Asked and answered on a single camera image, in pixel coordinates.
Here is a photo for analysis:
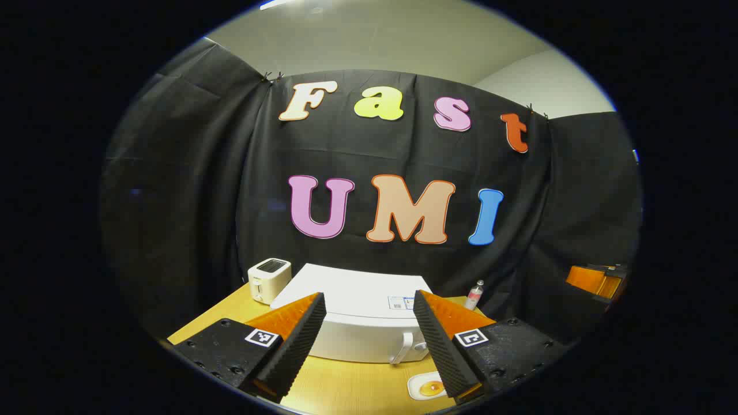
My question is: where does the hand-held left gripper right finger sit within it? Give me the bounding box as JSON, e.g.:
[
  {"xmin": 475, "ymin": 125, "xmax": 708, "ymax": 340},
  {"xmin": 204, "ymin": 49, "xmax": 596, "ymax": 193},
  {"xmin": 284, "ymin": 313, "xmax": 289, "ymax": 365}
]
[{"xmin": 412, "ymin": 289, "xmax": 571, "ymax": 405}]

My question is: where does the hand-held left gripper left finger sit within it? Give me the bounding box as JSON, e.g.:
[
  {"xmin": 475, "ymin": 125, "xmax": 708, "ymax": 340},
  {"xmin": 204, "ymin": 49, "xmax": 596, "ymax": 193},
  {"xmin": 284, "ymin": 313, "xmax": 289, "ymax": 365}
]
[{"xmin": 172, "ymin": 292, "xmax": 327, "ymax": 404}]

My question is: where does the white microwave oven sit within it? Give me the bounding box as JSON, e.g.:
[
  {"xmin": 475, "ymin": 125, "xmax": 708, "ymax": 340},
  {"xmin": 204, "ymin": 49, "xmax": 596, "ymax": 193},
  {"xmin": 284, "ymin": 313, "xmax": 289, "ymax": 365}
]
[{"xmin": 270, "ymin": 263, "xmax": 434, "ymax": 365}]

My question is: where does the white square plate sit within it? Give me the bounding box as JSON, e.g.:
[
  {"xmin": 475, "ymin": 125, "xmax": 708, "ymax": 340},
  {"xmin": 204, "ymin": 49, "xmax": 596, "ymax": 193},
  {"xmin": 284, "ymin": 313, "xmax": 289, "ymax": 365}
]
[{"xmin": 407, "ymin": 371, "xmax": 449, "ymax": 401}]

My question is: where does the clear bottle pink label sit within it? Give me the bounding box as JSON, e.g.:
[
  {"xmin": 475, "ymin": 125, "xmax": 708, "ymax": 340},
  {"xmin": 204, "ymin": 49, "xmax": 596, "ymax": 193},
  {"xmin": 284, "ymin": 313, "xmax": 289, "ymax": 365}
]
[{"xmin": 465, "ymin": 280, "xmax": 485, "ymax": 312}]

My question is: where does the white toaster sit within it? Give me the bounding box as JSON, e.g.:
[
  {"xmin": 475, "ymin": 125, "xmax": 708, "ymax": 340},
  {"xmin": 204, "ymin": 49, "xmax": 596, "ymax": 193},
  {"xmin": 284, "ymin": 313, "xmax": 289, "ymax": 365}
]
[{"xmin": 248, "ymin": 258, "xmax": 292, "ymax": 305}]

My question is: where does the black backdrop cloth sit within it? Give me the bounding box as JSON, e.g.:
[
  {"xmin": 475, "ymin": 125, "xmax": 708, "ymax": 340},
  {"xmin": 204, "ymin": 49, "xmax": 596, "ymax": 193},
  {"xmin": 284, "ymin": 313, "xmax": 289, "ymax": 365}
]
[{"xmin": 99, "ymin": 37, "xmax": 643, "ymax": 346}]

